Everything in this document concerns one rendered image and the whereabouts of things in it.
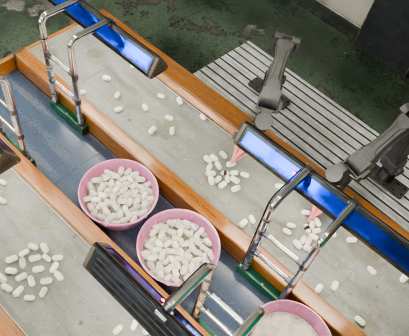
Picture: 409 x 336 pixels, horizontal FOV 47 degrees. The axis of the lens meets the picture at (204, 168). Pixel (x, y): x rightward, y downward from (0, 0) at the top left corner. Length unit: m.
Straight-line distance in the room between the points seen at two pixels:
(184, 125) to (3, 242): 0.76
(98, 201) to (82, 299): 0.34
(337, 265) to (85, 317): 0.81
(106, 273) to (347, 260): 0.85
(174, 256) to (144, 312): 0.48
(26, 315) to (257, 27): 2.70
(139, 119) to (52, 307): 0.76
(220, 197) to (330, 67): 1.99
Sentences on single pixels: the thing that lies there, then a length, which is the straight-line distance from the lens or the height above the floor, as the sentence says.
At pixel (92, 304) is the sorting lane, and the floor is 0.74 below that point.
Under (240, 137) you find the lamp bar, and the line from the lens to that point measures 1.39.
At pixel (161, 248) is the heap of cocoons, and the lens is 1.55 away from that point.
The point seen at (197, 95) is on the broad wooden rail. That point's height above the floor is 0.76.
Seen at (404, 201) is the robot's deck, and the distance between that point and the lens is 1.99.
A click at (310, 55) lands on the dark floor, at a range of 3.51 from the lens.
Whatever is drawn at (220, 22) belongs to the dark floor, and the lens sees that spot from 3.59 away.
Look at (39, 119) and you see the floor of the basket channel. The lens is 1.96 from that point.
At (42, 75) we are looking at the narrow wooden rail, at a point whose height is 0.76.
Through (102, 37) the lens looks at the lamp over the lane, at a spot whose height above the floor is 1.06.
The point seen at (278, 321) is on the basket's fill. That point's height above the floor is 0.73.
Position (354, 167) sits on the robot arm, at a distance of 1.64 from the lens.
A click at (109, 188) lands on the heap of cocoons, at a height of 0.74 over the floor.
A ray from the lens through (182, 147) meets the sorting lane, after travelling 1.77.
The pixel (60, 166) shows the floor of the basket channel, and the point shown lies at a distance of 1.81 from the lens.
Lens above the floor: 2.12
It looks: 53 degrees down
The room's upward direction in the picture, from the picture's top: 12 degrees clockwise
